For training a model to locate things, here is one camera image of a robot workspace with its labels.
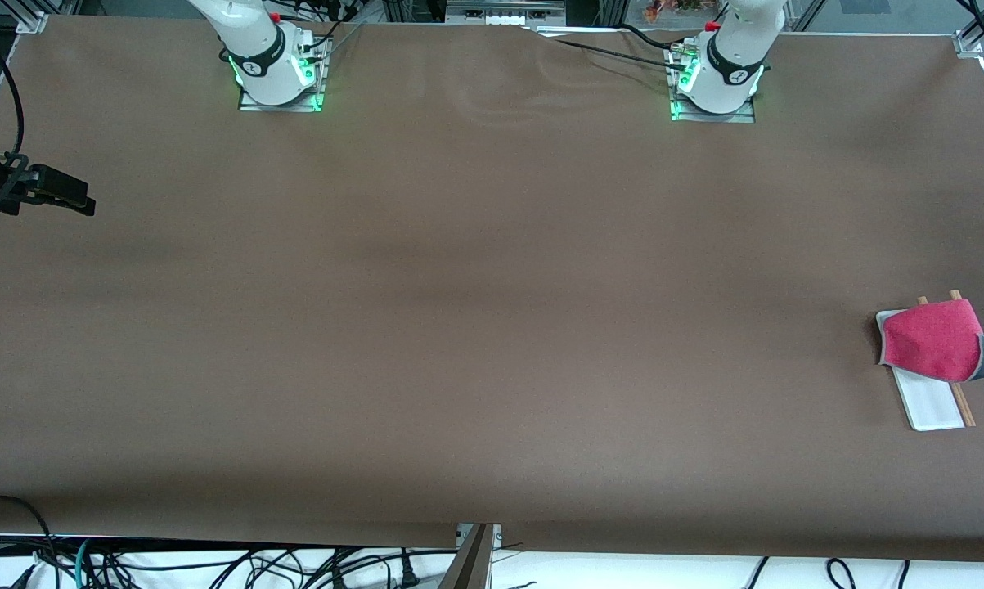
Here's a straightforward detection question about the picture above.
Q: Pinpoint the pink and grey towel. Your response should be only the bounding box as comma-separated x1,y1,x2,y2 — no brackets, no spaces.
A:
877,298,984,384

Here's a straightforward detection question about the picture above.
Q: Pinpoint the black looped floor cable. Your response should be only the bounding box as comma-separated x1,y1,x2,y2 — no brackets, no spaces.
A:
0,494,61,589

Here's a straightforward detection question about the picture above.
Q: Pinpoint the white rack base plate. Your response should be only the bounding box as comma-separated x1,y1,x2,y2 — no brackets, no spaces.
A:
876,308,967,432

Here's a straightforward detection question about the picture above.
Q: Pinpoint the aluminium profile post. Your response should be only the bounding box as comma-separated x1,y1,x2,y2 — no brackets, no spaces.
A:
438,524,502,589

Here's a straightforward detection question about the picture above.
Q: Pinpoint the black cable to arm base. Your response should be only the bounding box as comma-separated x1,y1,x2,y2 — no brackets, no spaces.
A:
532,23,690,73

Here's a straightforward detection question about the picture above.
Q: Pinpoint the brown table cover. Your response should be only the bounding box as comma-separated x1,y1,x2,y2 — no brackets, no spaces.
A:
0,15,984,564

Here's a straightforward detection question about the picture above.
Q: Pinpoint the orange clutter item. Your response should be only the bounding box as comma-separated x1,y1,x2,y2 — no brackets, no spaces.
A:
643,0,709,23

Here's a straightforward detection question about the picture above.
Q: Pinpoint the white power strip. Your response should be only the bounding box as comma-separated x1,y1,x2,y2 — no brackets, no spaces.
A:
446,0,568,27

